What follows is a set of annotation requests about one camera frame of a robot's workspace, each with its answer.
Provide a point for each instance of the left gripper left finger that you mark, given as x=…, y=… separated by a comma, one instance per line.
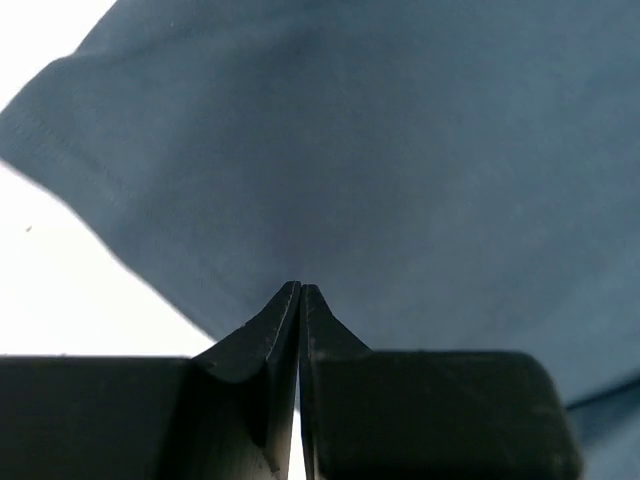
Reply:
x=235, y=411

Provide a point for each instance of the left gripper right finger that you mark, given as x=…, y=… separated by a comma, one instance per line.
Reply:
x=337, y=428

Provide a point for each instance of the blue t shirt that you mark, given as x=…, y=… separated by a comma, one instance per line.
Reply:
x=452, y=174

